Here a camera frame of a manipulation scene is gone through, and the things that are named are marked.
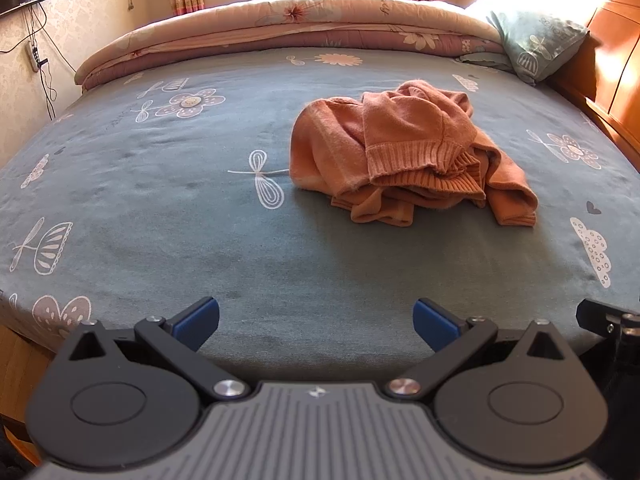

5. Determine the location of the orange knit sweater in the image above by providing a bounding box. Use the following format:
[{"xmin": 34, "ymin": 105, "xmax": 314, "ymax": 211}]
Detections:
[{"xmin": 290, "ymin": 80, "xmax": 539, "ymax": 227}]

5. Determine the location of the folded pink floral quilt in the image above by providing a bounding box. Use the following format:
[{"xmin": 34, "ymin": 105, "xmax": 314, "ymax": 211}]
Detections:
[{"xmin": 75, "ymin": 0, "xmax": 506, "ymax": 92}]

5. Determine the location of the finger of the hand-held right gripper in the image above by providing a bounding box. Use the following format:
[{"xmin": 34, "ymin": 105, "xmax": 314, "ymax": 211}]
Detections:
[{"xmin": 576, "ymin": 298, "xmax": 640, "ymax": 343}]

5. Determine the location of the wall power strip with cables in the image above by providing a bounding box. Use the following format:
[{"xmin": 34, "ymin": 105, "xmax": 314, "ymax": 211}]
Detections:
[{"xmin": 0, "ymin": 0, "xmax": 63, "ymax": 121}]

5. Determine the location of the wooden headboard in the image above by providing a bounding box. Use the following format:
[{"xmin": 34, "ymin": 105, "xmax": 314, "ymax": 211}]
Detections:
[{"xmin": 545, "ymin": 0, "xmax": 640, "ymax": 161}]

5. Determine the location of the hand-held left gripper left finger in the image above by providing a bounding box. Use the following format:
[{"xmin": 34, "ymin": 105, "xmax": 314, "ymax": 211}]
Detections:
[{"xmin": 62, "ymin": 296, "xmax": 252, "ymax": 403}]

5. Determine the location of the plump grey-green printed pillow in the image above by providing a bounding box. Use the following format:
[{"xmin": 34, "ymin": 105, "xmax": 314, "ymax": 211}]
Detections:
[{"xmin": 487, "ymin": 9, "xmax": 590, "ymax": 86}]

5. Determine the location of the flat grey-green pillow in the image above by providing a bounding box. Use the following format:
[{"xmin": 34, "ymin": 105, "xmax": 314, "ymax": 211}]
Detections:
[{"xmin": 454, "ymin": 51, "xmax": 513, "ymax": 71}]

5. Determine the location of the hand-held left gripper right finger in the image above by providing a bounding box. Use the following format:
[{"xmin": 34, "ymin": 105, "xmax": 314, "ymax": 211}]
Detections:
[{"xmin": 384, "ymin": 297, "xmax": 577, "ymax": 404}]

